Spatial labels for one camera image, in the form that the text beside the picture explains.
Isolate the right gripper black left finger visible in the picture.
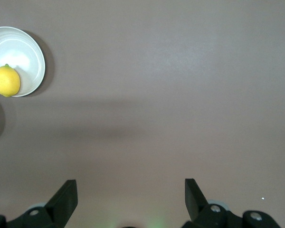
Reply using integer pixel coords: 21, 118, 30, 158
7, 180, 78, 228

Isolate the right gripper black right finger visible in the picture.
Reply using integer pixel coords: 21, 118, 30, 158
181, 178, 245, 228

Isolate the yellow lemon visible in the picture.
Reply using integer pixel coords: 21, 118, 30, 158
0, 63, 21, 97

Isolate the pale pink plate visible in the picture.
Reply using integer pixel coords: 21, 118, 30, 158
0, 26, 46, 97

